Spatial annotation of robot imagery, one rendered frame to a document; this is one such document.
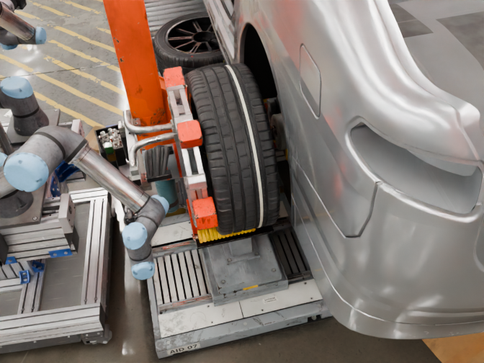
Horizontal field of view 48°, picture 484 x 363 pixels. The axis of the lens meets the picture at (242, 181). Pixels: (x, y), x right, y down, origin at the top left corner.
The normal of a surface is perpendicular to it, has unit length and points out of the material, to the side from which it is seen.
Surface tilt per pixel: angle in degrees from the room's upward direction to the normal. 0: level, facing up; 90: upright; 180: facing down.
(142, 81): 90
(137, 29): 90
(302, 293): 0
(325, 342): 0
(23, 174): 86
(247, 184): 72
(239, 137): 44
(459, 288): 90
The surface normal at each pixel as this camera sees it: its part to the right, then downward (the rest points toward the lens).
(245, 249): 0.23, 0.66
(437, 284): -0.17, 0.69
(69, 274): -0.06, -0.72
